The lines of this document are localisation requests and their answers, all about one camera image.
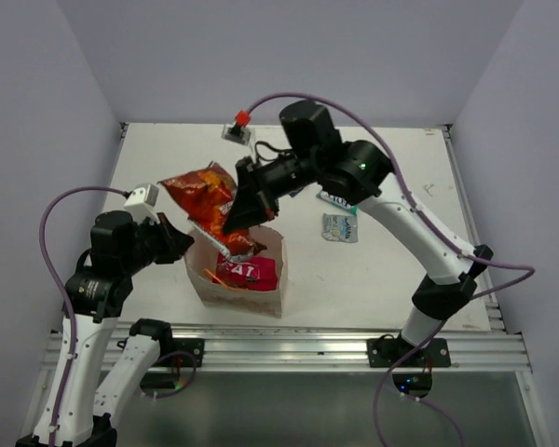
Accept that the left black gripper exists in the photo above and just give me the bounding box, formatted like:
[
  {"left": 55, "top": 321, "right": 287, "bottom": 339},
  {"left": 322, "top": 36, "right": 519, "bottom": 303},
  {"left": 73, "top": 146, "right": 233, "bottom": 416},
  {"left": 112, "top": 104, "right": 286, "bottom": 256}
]
[{"left": 121, "top": 210, "right": 195, "bottom": 274}]

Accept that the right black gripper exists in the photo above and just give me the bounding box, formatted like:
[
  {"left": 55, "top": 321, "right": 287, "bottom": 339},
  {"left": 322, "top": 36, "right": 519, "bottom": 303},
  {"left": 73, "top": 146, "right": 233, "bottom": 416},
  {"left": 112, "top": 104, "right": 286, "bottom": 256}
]
[{"left": 223, "top": 150, "right": 322, "bottom": 234}]

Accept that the orange Doritos chip bag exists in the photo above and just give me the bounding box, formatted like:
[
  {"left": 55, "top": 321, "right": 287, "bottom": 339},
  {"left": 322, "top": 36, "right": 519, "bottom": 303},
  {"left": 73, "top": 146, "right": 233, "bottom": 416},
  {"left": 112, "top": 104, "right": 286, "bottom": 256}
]
[{"left": 158, "top": 162, "right": 267, "bottom": 262}]

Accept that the pink snack bag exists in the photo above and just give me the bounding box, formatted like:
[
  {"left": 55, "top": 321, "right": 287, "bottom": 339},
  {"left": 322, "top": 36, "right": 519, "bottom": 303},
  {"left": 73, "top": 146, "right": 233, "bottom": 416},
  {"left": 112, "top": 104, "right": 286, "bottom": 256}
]
[{"left": 215, "top": 255, "right": 279, "bottom": 291}]

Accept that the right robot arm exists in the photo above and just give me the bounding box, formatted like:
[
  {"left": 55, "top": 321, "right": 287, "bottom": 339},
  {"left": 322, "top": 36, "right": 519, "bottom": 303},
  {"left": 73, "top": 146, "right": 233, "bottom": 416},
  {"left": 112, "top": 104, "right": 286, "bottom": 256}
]
[{"left": 223, "top": 99, "right": 493, "bottom": 366}]

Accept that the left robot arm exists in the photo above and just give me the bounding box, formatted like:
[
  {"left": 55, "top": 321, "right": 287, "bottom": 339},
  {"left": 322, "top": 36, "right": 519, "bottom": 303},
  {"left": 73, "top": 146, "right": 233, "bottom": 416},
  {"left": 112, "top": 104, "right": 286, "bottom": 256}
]
[{"left": 17, "top": 210, "right": 195, "bottom": 446}]

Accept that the green Fox's candy bag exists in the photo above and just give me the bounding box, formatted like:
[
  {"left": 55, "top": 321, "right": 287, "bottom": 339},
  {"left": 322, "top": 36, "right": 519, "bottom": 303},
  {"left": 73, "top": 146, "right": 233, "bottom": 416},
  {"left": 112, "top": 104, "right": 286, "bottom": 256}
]
[{"left": 317, "top": 190, "right": 355, "bottom": 210}]

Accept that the small silver snack packet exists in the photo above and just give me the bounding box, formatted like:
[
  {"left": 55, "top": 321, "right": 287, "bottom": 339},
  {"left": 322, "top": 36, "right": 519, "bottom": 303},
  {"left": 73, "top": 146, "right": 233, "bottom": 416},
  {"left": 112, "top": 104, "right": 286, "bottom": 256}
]
[{"left": 321, "top": 214, "right": 359, "bottom": 243}]

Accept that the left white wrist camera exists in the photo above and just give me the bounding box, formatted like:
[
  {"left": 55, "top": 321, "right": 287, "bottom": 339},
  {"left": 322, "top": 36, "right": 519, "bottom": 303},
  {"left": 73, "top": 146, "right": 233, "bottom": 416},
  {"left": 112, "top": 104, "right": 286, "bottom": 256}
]
[{"left": 123, "top": 183, "right": 159, "bottom": 224}]

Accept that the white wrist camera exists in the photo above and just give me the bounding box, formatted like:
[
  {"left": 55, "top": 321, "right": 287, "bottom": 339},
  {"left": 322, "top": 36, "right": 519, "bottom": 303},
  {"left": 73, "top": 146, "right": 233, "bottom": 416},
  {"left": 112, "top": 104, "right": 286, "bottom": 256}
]
[
  {"left": 123, "top": 183, "right": 159, "bottom": 224},
  {"left": 221, "top": 110, "right": 255, "bottom": 157}
]

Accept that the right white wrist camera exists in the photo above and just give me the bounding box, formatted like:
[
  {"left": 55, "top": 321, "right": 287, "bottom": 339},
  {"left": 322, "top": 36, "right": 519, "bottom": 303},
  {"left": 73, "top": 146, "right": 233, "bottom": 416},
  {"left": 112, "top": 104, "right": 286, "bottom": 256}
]
[{"left": 221, "top": 110, "right": 255, "bottom": 157}]

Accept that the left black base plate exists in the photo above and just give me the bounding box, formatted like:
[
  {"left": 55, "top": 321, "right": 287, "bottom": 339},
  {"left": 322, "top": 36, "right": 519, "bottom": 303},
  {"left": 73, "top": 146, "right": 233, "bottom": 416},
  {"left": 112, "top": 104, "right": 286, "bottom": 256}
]
[{"left": 157, "top": 337, "right": 205, "bottom": 368}]

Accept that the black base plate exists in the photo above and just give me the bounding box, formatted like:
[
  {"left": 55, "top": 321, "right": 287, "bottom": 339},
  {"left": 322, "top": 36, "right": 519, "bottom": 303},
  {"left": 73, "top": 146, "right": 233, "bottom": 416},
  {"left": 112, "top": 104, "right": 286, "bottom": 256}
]
[
  {"left": 366, "top": 334, "right": 452, "bottom": 368},
  {"left": 157, "top": 337, "right": 205, "bottom": 368}
]

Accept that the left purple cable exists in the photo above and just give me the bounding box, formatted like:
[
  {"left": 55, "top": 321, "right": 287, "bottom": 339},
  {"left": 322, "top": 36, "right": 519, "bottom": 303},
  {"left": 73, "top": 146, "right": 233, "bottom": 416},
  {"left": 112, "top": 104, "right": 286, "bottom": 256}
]
[{"left": 38, "top": 185, "right": 131, "bottom": 447}]

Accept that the purple cable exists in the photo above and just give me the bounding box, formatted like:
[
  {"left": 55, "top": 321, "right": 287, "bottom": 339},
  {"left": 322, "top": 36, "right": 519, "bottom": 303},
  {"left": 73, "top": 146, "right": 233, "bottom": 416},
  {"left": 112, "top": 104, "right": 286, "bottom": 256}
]
[
  {"left": 38, "top": 185, "right": 131, "bottom": 447},
  {"left": 247, "top": 92, "right": 536, "bottom": 447}
]

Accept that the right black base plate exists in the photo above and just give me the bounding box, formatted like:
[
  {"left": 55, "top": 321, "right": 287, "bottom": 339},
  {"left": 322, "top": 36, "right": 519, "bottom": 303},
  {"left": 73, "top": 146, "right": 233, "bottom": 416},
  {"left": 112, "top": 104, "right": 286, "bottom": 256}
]
[{"left": 366, "top": 334, "right": 452, "bottom": 368}]

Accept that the aluminium mounting rail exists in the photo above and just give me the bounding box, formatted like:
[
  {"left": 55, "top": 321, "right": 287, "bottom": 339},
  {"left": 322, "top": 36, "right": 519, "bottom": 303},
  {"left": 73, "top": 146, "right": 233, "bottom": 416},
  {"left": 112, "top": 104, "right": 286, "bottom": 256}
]
[{"left": 41, "top": 302, "right": 527, "bottom": 373}]

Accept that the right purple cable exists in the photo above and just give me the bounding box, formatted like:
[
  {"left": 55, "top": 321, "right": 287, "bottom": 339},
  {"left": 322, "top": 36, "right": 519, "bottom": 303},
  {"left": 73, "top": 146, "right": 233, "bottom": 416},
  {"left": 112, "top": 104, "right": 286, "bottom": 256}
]
[{"left": 247, "top": 92, "right": 536, "bottom": 447}]

